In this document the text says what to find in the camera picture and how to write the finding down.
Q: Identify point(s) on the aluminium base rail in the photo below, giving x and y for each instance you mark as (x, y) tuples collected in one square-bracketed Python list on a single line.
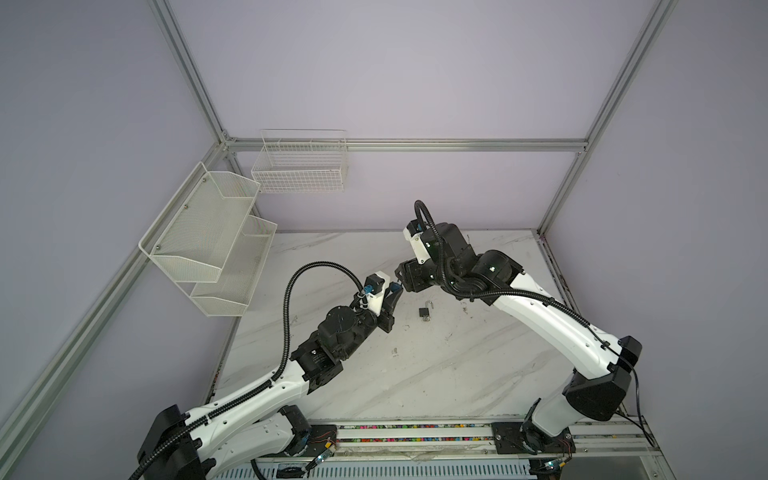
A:
[(461, 449)]

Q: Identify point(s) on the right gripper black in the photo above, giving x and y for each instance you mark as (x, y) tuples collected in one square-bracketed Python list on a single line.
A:
[(405, 273)]

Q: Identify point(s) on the white mesh shelf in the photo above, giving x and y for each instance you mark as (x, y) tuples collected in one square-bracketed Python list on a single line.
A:
[(232, 294), (194, 236)]

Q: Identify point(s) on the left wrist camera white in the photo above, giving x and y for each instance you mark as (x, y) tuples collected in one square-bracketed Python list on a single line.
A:
[(375, 288)]

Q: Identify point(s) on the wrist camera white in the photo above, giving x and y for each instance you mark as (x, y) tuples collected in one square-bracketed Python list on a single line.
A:
[(412, 234), (375, 288)]

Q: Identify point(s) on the black padlock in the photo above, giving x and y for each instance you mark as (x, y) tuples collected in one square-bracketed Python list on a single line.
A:
[(425, 312)]

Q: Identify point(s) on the aluminium frame profile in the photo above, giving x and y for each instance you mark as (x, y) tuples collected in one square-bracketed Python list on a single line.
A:
[(31, 414)]

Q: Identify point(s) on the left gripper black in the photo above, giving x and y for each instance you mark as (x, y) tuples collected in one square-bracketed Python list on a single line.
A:
[(387, 310)]

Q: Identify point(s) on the upper white mesh shelf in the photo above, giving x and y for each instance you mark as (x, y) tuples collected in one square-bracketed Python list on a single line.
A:
[(194, 236)]

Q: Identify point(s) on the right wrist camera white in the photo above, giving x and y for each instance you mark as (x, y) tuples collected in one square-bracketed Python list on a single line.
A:
[(412, 234)]

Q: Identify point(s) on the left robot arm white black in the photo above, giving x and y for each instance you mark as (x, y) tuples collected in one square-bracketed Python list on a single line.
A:
[(263, 418)]

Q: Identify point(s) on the white wire basket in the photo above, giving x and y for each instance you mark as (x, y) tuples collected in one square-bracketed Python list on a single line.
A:
[(301, 161)]

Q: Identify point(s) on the lower white mesh shelf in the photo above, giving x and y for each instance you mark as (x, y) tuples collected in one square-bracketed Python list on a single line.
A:
[(232, 294)]

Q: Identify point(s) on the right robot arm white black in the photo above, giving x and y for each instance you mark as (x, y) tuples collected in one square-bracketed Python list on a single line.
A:
[(603, 364)]

